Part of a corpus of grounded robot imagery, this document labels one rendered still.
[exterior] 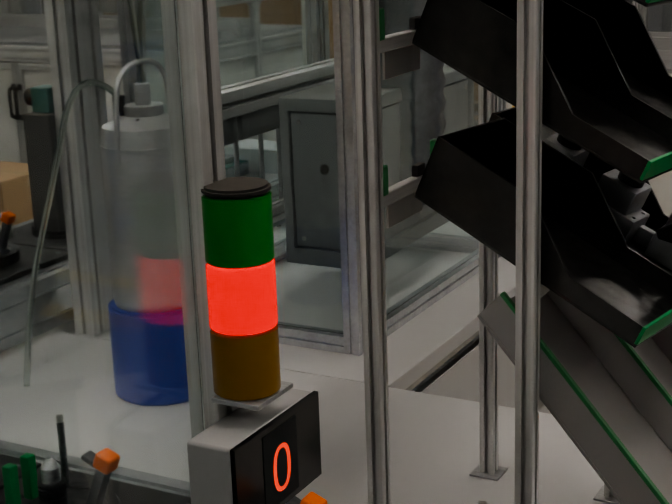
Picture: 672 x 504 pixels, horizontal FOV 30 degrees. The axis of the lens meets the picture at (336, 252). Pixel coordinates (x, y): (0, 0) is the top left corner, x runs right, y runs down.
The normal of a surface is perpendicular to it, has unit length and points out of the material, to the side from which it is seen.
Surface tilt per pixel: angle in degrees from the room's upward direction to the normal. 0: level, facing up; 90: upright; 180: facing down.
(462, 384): 90
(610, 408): 45
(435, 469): 0
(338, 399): 0
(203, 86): 90
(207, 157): 90
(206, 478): 90
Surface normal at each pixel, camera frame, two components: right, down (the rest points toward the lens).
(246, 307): 0.19, 0.26
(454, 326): -0.04, -0.96
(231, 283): -0.20, 0.27
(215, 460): -0.47, 0.25
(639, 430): 0.53, -0.58
